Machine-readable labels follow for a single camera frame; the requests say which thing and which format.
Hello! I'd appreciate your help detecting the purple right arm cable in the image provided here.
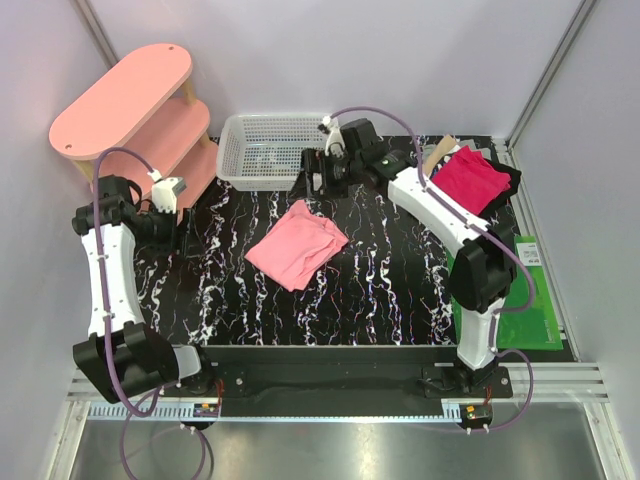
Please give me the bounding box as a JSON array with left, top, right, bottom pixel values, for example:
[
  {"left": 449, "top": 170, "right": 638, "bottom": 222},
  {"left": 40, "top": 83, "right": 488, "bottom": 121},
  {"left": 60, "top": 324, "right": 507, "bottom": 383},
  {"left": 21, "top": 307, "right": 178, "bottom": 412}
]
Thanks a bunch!
[{"left": 327, "top": 105, "right": 536, "bottom": 434}]

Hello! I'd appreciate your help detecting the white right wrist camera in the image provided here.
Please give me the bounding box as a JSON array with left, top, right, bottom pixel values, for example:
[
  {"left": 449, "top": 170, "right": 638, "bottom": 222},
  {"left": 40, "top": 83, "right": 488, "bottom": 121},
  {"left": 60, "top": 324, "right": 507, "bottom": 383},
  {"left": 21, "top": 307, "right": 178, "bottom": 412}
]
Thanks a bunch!
[{"left": 318, "top": 115, "right": 345, "bottom": 157}]

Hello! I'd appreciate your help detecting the magenta folded t-shirt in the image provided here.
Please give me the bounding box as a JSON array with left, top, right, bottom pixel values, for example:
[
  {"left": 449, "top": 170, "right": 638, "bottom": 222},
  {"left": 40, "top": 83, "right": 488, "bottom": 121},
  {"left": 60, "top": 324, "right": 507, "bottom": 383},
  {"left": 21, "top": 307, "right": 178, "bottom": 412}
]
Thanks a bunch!
[{"left": 432, "top": 146, "right": 511, "bottom": 216}]

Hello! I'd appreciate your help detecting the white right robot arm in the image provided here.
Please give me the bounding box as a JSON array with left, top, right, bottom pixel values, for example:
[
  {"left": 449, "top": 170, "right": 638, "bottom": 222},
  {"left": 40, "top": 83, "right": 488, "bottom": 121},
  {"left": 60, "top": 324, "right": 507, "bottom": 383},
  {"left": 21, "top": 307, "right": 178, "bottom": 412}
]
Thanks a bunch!
[{"left": 299, "top": 116, "right": 516, "bottom": 397}]

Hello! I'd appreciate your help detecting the light pink t-shirt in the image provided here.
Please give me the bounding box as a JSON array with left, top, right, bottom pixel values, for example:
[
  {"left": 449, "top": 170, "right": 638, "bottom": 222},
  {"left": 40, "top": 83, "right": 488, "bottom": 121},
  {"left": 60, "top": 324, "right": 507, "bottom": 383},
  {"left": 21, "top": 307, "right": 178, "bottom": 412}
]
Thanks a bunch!
[{"left": 245, "top": 200, "right": 348, "bottom": 292}]

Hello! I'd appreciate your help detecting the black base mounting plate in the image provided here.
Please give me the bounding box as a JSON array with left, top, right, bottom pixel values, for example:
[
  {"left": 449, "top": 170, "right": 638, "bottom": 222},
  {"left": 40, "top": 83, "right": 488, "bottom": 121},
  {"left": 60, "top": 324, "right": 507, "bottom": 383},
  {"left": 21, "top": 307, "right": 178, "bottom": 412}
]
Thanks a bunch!
[{"left": 201, "top": 346, "right": 513, "bottom": 421}]

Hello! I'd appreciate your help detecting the beige folded cloth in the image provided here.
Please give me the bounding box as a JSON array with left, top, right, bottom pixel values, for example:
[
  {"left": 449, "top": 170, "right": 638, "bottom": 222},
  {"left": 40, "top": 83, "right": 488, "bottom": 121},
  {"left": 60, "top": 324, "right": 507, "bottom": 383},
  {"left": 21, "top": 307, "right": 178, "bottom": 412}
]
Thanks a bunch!
[{"left": 422, "top": 135, "right": 458, "bottom": 177}]

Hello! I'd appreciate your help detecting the green cutting mat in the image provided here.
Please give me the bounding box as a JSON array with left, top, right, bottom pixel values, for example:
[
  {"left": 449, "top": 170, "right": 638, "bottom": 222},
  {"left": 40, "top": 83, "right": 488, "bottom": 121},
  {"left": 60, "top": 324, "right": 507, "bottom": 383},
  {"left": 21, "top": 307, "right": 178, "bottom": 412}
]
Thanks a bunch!
[{"left": 452, "top": 235, "right": 564, "bottom": 354}]

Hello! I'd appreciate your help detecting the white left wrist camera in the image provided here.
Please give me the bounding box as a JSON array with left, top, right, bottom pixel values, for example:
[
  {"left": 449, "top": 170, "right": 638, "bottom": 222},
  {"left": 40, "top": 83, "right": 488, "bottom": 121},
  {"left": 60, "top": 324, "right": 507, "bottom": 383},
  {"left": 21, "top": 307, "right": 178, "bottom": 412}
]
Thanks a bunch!
[{"left": 148, "top": 170, "right": 186, "bottom": 214}]

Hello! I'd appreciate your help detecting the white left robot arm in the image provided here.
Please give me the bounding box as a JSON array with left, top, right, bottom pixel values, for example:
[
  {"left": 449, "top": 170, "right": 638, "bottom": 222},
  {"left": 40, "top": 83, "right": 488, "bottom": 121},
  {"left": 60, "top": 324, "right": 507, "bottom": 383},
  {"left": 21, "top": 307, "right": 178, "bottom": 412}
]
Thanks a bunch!
[{"left": 72, "top": 175, "right": 216, "bottom": 403}]

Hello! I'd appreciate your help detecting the pink three-tier wooden shelf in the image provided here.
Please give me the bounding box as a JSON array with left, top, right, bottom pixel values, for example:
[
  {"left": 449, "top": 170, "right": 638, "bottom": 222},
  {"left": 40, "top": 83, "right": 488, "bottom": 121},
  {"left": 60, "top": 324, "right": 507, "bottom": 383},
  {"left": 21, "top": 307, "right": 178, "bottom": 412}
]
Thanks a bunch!
[{"left": 49, "top": 43, "right": 218, "bottom": 208}]

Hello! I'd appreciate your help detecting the grey cloth piece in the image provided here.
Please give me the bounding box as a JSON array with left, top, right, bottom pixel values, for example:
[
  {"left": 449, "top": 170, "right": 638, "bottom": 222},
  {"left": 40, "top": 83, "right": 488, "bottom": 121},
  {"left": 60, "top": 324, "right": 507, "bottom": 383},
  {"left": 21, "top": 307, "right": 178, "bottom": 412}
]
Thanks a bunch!
[{"left": 422, "top": 144, "right": 437, "bottom": 157}]

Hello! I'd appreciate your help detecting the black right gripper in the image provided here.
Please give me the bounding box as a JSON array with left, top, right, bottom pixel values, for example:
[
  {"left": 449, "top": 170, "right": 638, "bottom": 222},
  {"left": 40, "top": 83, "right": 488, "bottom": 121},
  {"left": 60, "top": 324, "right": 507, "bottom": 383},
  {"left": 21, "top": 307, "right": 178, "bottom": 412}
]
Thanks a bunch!
[{"left": 287, "top": 150, "right": 362, "bottom": 203}]

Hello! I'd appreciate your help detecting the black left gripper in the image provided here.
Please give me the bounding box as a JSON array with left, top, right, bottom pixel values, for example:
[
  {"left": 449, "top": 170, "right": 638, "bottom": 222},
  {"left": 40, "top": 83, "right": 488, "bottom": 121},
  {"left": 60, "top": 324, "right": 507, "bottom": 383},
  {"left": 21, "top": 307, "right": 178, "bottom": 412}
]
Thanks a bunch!
[{"left": 135, "top": 203, "right": 205, "bottom": 257}]

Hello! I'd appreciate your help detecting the white plastic mesh basket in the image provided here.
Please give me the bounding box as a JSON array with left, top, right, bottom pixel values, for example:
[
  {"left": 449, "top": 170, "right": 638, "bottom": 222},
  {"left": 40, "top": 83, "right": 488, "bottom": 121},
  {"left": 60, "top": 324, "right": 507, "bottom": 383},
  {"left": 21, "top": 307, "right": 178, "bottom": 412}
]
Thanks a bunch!
[{"left": 216, "top": 112, "right": 326, "bottom": 191}]

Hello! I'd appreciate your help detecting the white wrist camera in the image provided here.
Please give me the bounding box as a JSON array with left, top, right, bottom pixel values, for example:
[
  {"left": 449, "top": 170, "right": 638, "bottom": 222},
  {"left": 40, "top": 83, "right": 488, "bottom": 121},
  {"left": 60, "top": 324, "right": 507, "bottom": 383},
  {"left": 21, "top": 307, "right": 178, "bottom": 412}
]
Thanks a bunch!
[
  {"left": 148, "top": 170, "right": 186, "bottom": 214},
  {"left": 318, "top": 115, "right": 345, "bottom": 157}
]

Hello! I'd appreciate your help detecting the white slotted cable duct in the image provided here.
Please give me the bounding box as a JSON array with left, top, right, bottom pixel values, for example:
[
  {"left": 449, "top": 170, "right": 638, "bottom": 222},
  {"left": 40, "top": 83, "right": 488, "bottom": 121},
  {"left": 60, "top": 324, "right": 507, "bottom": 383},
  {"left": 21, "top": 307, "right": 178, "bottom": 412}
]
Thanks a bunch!
[{"left": 88, "top": 402, "right": 219, "bottom": 422}]

